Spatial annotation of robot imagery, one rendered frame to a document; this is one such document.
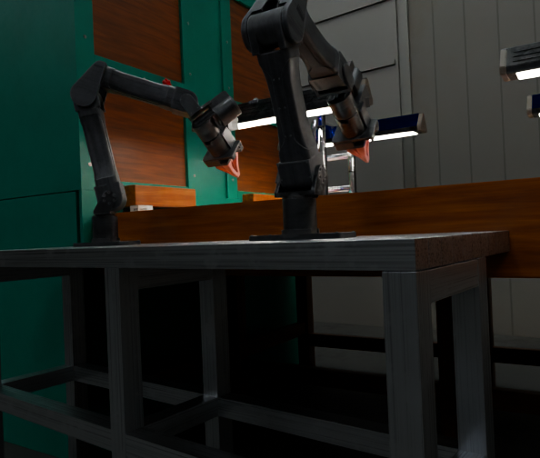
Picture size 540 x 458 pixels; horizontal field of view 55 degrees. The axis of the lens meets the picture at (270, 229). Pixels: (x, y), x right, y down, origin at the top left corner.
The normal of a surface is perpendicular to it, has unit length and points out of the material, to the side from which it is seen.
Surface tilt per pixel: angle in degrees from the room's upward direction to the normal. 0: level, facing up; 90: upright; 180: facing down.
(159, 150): 90
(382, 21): 90
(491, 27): 90
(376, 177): 90
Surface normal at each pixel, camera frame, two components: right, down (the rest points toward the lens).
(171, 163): 0.84, -0.04
